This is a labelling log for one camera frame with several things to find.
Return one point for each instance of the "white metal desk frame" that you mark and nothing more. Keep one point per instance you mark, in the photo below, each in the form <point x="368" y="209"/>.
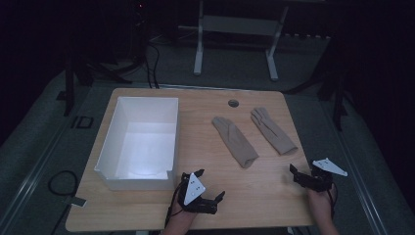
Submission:
<point x="238" y="25"/>

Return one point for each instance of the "black rectangular floor bracket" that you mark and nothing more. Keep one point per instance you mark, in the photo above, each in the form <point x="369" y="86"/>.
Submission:
<point x="78" y="122"/>

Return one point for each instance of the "beige glove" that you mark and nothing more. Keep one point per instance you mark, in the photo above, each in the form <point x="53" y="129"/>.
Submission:
<point x="273" y="132"/>
<point x="235" y="142"/>

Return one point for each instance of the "grey tape piece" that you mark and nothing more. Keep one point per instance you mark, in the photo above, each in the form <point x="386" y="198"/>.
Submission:
<point x="78" y="201"/>

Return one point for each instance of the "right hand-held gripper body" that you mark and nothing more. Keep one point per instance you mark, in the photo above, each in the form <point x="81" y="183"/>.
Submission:
<point x="318" y="181"/>

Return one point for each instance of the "person's left hand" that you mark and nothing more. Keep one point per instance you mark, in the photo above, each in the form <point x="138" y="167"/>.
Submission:
<point x="182" y="218"/>

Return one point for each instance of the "black equipment stand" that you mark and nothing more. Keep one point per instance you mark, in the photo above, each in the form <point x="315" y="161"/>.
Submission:
<point x="69" y="88"/>
<point x="337" y="98"/>

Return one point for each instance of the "person's right hand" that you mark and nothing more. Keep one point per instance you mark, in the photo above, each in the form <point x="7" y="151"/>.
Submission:
<point x="319" y="205"/>

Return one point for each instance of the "round grey table grommet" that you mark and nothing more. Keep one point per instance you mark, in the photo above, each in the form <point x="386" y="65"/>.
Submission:
<point x="233" y="103"/>

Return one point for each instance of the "white box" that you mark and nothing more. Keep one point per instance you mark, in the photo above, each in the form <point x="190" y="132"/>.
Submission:
<point x="147" y="153"/>

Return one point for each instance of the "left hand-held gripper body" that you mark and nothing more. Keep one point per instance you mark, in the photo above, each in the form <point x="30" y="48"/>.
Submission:
<point x="194" y="189"/>

